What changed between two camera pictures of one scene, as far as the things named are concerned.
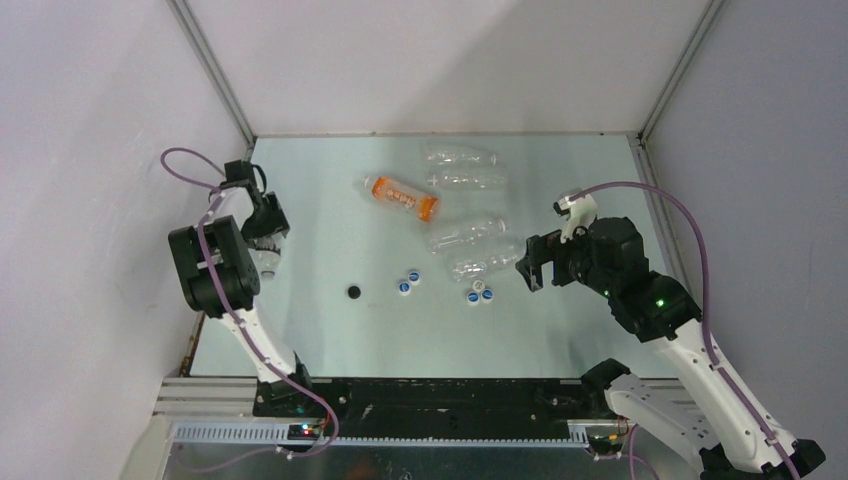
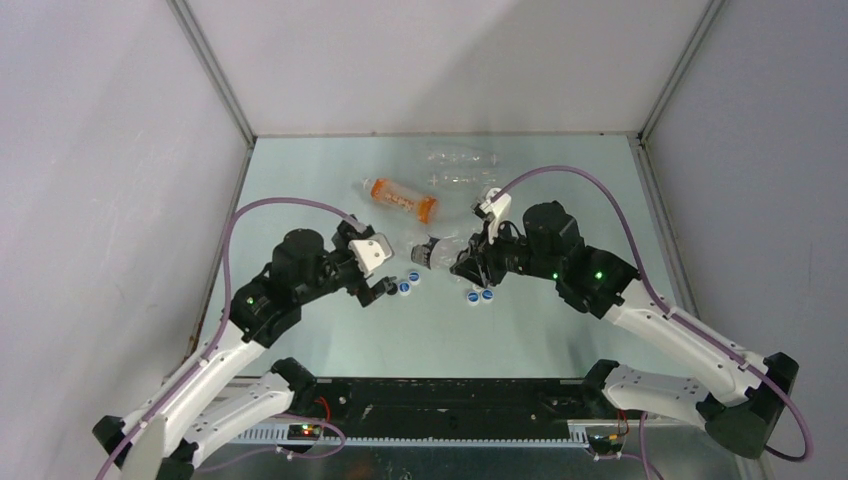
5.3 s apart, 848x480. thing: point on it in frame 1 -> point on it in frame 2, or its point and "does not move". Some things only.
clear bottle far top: x=463 y=157 does not move
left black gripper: x=276 y=223 -> x=360 y=287
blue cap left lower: x=404 y=288 does not move
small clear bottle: x=266 y=260 -> x=437 y=253
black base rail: x=431 y=408 does not move
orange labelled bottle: x=417 y=204 does not move
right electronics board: x=605 y=444 does not move
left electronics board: x=303 y=432 does not move
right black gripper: x=538 y=249 -> x=478 y=263
